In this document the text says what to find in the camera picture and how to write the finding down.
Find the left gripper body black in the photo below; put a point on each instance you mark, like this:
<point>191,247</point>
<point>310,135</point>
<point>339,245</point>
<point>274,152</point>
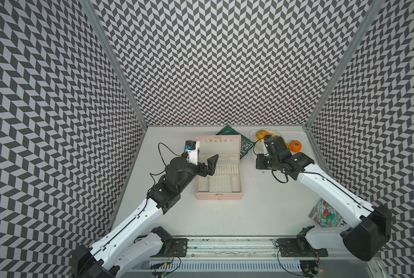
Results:
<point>199,169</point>

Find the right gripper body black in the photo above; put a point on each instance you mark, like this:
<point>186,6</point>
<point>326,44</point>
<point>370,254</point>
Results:
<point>266,162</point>

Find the pink jewelry box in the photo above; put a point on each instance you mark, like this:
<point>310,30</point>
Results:
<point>225,184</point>

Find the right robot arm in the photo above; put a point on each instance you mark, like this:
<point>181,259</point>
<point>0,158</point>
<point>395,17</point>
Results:
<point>367,228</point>

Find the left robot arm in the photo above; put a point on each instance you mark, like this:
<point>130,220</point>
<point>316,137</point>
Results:
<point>118,252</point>

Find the small orange pumpkin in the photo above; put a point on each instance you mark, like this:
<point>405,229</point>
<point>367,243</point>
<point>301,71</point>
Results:
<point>295,146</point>

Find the braided bread loaf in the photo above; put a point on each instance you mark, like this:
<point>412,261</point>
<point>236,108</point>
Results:
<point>262,133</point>

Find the green snack bag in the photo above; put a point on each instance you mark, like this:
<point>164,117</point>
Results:
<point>246,144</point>

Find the teal candy bag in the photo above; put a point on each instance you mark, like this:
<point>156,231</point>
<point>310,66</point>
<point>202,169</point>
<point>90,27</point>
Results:
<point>326,216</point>

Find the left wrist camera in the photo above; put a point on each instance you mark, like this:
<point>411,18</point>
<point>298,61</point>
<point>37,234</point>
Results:
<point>191,151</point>

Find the aluminium mounting rail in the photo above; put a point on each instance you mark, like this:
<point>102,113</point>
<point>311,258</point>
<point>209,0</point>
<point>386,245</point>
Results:
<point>245,248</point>

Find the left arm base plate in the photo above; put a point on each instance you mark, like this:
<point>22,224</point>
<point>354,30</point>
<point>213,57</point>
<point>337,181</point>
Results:
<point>176,247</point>

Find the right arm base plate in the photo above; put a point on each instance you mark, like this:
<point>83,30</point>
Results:
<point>293,247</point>

